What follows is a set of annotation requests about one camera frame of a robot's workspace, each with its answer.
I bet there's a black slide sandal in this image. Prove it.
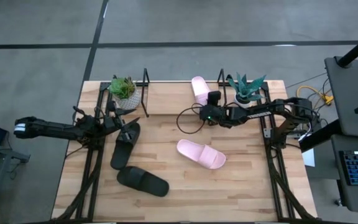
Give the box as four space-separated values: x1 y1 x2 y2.
116 166 170 198
109 122 142 171

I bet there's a black aluminium rig frame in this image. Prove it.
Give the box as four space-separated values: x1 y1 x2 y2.
258 81 321 222
52 81 113 223

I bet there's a black support beam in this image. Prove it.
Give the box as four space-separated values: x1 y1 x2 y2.
298 119 343 153

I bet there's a black diagonal pole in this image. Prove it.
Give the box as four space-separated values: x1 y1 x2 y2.
337 27 358 68

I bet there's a wooden shelf black metal frame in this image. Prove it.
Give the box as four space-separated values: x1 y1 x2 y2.
140 67 229 118

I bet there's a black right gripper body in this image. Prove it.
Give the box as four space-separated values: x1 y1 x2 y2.
199 105 230 128

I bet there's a teal plant white pot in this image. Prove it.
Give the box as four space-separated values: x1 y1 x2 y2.
227 72 267 109

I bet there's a dark grey laptop desk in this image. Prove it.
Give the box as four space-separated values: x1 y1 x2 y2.
324 55 358 138

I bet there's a green succulent patterned pot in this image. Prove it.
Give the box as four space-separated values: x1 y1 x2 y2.
108 74 142 111

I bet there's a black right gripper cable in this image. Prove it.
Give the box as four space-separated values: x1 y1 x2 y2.
176 103 206 135

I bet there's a white paper sheet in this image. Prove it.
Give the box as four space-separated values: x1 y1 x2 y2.
301 148 316 168

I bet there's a pink slide sandal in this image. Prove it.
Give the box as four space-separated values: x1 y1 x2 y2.
176 139 227 170
191 76 213 106

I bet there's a yellow floor cable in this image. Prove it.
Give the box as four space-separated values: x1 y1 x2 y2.
296 85 334 106

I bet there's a dark grey keyboard desk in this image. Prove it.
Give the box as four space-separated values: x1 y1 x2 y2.
331 133 358 215

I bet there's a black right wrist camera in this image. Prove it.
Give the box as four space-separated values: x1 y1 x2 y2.
207 90 222 107

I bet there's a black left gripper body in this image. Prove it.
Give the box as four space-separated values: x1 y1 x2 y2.
103 101 127 139

